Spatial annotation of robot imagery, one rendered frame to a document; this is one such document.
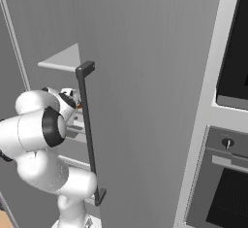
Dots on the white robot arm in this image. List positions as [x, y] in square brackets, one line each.
[38, 135]

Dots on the grey freezer door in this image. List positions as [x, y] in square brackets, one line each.
[145, 109]

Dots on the grey freezer shelf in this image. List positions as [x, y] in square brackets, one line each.
[63, 60]

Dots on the black oven knob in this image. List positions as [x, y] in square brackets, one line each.
[228, 142]

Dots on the black microwave oven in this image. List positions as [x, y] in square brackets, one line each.
[234, 50]

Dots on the grey oven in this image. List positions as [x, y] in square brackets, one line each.
[223, 180]

